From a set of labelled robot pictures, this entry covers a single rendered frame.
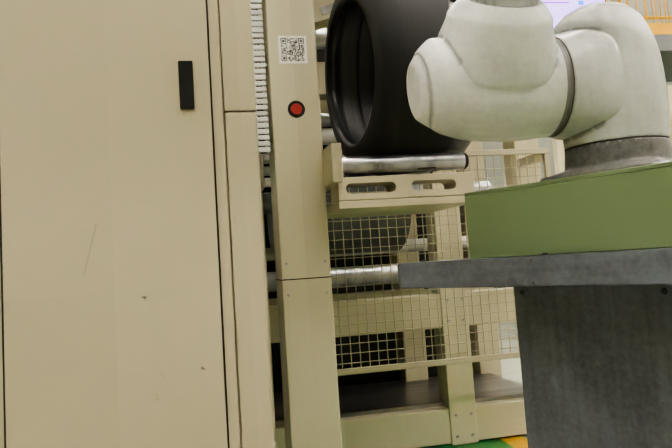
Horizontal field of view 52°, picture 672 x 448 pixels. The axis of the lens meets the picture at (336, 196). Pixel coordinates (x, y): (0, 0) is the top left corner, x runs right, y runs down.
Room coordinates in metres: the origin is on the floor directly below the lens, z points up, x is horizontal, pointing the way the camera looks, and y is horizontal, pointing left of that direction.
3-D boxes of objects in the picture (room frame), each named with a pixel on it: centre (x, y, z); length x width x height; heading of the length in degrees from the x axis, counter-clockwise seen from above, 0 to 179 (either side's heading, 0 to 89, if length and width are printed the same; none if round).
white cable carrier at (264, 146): (1.78, 0.18, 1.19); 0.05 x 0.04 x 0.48; 12
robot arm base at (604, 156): (1.07, -0.45, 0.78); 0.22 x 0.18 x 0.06; 135
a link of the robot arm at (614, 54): (1.06, -0.43, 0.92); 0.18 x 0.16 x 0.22; 100
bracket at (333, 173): (1.86, 0.03, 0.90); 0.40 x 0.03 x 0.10; 12
